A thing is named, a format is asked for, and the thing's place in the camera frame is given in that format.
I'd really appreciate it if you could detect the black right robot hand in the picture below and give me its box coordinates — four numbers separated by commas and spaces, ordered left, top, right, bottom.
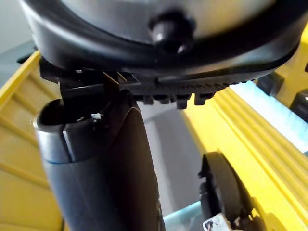
19, 0, 308, 231

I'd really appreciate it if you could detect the yellow plastic bin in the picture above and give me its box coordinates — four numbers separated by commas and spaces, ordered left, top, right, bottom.
0, 50, 64, 231
255, 36, 308, 97
181, 89, 308, 231

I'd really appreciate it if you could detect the black round plastic housing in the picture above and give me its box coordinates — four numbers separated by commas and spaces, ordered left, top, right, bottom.
197, 151, 257, 231

